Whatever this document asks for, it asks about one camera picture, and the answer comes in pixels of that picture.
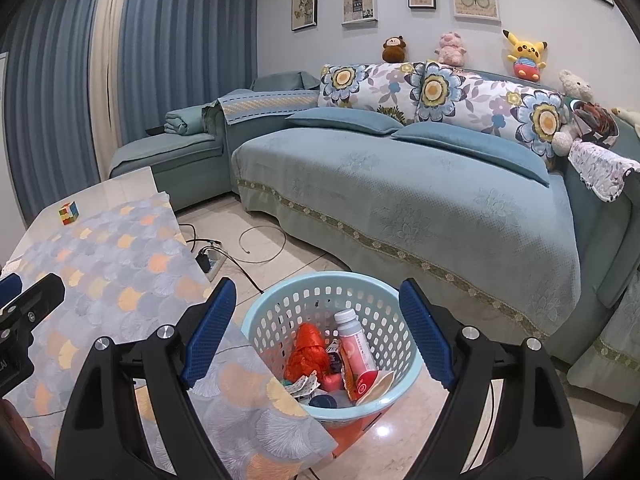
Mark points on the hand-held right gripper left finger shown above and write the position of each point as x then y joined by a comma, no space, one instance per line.
210,330

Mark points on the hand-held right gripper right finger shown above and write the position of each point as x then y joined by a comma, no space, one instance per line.
425,330

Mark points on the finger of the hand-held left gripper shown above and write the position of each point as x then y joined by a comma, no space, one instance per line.
45,290
10,290

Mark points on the light blue plastic basket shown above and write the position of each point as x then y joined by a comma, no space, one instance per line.
270,320

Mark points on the pink drink bottle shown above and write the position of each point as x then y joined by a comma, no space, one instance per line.
352,350

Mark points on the small printed wrapper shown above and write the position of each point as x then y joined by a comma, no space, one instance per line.
335,352

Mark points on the red plastic bag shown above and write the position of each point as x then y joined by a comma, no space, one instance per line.
310,350

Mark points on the small pink container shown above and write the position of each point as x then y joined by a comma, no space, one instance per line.
332,382

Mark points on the silver blister pack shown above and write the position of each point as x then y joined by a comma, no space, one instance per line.
305,384

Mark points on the person's left forearm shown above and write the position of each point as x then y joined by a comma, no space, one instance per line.
20,440

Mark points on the white power strip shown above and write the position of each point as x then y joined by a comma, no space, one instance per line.
214,262

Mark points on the colourful puzzle cube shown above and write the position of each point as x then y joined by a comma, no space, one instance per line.
69,213

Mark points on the grey scale-patterned tablecloth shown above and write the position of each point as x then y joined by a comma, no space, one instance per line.
125,280

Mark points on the blue corner sofa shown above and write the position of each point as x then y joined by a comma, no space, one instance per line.
400,210

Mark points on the blue flat cushion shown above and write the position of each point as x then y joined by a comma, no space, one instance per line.
470,147
345,120

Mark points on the blue curtain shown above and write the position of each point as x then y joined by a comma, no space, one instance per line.
50,85
185,35

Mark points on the folded blue blanket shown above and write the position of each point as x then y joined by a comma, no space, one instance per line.
182,120

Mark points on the striped blue armrest cover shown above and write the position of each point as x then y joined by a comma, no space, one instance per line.
265,102

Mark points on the white floral armrest cover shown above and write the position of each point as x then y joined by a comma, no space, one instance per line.
600,170

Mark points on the cream curtain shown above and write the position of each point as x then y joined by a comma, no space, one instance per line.
107,60

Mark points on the floral sofa pillow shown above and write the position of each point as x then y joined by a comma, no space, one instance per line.
345,82
437,91
544,122

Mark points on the dark plaid cloth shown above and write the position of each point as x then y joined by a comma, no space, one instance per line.
597,122

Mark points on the brown monkey plush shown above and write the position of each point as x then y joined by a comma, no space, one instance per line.
394,50

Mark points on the pink pig plush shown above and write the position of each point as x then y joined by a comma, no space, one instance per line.
450,49

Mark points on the white bear plush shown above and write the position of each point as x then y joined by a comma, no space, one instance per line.
575,85

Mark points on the yellow mouse plush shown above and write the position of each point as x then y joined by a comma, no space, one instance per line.
525,55

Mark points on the white plush toy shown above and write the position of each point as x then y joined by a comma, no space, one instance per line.
629,117

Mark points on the newsprint framed picture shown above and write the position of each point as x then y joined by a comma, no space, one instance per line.
359,6

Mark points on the butterfly framed picture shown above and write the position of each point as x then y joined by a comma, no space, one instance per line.
475,0

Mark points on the tall framed picture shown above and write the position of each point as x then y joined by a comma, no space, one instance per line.
304,6

